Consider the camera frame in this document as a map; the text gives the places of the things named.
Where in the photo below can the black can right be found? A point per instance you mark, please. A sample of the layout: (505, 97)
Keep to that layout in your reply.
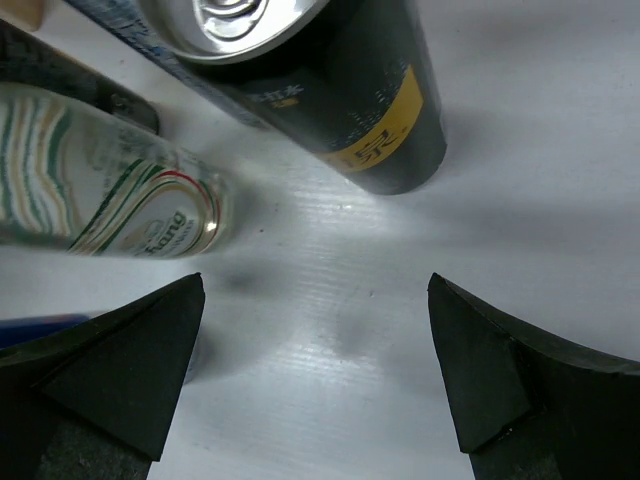
(349, 81)

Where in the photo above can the silver can rear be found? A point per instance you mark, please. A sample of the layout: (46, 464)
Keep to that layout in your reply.
(123, 20)

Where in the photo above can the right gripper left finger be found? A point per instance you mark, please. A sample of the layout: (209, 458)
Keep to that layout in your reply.
(96, 401)

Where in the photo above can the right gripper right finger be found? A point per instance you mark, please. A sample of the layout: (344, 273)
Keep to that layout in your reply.
(528, 404)

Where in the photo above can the wooden two-tier shelf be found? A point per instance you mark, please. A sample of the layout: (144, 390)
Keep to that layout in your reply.
(27, 15)

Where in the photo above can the clear bottle left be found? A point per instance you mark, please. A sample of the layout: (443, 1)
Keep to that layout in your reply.
(81, 181)

